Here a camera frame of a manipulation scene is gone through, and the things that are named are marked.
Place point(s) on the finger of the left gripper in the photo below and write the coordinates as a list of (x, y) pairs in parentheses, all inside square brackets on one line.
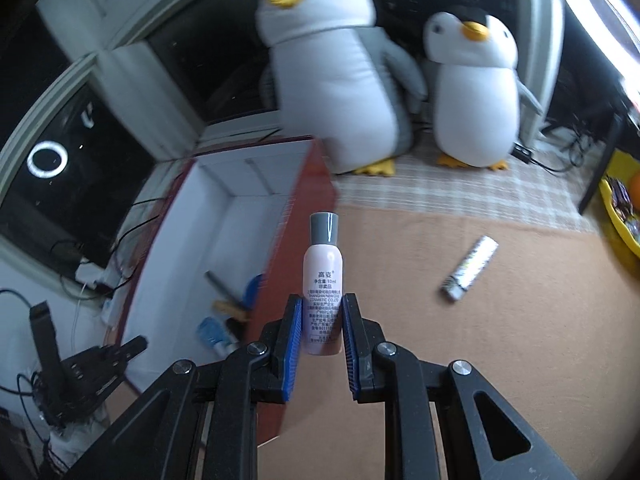
[(117, 352), (44, 336)]

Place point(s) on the orange front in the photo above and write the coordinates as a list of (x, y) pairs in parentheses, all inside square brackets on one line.
[(633, 190)]

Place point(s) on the black extension socket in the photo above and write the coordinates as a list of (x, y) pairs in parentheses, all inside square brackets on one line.
[(522, 153)]

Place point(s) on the yellow fruit bowl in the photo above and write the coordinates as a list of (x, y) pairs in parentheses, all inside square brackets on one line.
[(621, 166)]

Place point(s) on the red box white interior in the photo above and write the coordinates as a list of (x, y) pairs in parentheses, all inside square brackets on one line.
[(237, 213)]

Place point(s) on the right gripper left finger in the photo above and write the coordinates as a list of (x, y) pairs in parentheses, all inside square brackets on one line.
[(201, 421)]

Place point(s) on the pink lotion bottle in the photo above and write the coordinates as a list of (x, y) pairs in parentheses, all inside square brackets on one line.
[(322, 287)]

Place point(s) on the clear blue glass bottle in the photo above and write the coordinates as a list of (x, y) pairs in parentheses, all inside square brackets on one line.
[(214, 334)]

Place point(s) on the small penguin plush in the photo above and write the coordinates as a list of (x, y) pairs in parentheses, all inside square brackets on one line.
[(475, 93)]

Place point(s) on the white power strip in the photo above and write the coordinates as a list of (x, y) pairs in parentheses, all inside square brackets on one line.
[(96, 283)]

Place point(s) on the candy wrappers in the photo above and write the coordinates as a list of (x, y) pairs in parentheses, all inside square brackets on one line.
[(622, 206)]

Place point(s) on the white patterned tube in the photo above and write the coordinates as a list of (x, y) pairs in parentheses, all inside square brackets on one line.
[(458, 283)]

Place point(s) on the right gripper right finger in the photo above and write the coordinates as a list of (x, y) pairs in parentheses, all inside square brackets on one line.
[(440, 421)]

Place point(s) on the large penguin plush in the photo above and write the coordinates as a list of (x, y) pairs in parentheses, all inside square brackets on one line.
[(336, 75)]

